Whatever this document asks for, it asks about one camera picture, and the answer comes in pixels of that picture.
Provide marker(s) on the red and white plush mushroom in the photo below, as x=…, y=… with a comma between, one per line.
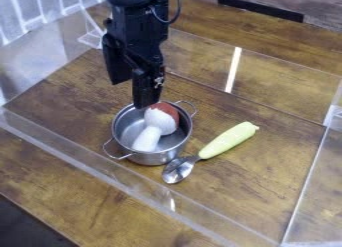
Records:
x=162, y=121

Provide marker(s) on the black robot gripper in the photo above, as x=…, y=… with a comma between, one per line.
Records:
x=137, y=29

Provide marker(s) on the spoon with yellow-green handle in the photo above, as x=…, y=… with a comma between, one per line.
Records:
x=179, y=168

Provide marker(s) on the black baseboard strip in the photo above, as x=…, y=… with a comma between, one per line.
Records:
x=263, y=9

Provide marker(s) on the clear acrylic triangle bracket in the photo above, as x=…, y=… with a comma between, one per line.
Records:
x=91, y=38

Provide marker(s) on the silver metal pot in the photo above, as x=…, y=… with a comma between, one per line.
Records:
x=127, y=126

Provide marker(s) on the clear acrylic enclosure wall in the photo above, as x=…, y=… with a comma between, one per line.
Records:
x=238, y=67

